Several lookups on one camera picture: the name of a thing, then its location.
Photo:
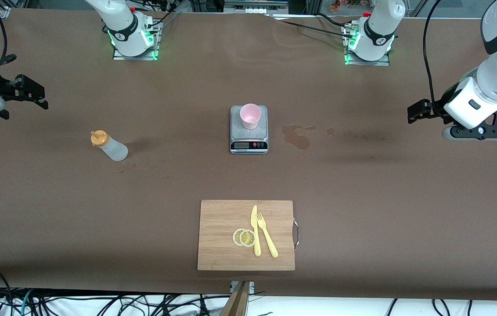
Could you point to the small metal table bracket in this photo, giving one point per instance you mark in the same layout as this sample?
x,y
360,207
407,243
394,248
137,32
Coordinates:
x,y
252,287

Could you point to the aluminium corner bracket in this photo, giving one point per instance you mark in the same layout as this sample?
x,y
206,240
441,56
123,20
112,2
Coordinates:
x,y
3,12

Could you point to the yellow plastic knife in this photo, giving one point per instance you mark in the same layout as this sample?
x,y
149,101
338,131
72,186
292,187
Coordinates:
x,y
257,245

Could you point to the silver digital kitchen scale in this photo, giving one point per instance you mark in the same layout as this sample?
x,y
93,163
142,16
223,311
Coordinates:
x,y
236,131

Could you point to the pink plastic cup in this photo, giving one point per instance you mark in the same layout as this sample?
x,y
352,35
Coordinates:
x,y
250,115

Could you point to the lemon slice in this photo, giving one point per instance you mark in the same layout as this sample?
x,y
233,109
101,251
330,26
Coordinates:
x,y
247,238
235,237

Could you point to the clear sauce bottle orange cap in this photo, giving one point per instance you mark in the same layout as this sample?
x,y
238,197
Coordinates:
x,y
114,150

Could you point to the wooden post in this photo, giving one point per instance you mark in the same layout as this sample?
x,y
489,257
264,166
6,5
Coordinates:
x,y
237,303

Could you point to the brown sauce spill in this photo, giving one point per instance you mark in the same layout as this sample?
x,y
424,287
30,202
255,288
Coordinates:
x,y
299,139

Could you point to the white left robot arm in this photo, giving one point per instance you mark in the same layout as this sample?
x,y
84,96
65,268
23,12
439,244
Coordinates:
x,y
494,79

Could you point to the grey power strip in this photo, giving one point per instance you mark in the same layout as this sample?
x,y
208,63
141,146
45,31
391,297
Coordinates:
x,y
257,8

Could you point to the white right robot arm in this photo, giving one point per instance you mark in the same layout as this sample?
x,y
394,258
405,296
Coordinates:
x,y
121,26

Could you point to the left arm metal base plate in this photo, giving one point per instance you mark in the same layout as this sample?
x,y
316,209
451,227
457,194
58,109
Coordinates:
x,y
384,62

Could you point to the wooden cutting board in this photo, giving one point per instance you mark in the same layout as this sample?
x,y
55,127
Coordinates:
x,y
220,237

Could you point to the yellow plastic fork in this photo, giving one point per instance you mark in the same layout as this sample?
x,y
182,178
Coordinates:
x,y
269,241

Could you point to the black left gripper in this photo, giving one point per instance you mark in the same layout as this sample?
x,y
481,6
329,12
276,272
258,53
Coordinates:
x,y
435,108

